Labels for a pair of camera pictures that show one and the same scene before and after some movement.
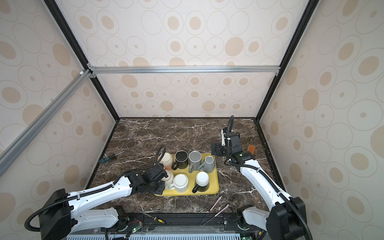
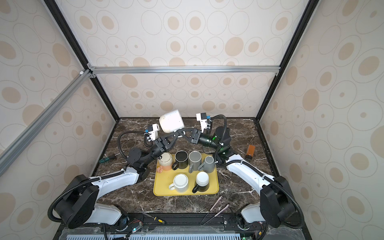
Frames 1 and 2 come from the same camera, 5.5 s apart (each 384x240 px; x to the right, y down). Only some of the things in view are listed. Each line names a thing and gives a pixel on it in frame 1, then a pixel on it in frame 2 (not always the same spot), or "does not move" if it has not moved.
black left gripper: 161,190 to 163,144
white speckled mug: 169,179 to 171,122
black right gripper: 218,153 to 195,133
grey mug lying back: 208,166 does not move
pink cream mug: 167,160 does not move
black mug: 181,158 does not move
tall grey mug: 195,159 does not move
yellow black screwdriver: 159,220 does not move
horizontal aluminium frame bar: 93,70 does not move
